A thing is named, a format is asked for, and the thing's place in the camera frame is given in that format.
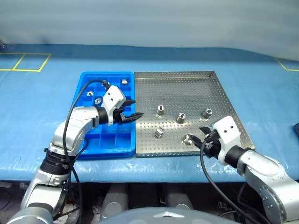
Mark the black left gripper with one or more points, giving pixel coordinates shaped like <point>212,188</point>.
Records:
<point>118,115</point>

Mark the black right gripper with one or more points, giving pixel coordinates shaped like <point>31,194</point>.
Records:
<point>211,144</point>

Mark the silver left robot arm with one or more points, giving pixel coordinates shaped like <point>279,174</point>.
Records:
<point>67,135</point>

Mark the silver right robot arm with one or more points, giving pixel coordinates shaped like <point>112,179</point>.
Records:
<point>264,168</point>

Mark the blue compartment tray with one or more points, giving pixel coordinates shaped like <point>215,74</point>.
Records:
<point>107,142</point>

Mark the perforated metal tray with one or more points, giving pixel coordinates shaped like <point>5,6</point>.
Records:
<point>187,93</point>

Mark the grey rounded robot leg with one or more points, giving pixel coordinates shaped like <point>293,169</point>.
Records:
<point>115,203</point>
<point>181,198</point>

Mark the grey rounded robot torso cover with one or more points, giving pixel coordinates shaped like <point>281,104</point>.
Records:
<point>168,217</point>

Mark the blue plastic table cover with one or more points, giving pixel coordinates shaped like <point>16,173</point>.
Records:
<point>35,116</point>

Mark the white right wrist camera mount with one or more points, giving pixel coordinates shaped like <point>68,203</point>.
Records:
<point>226,137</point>

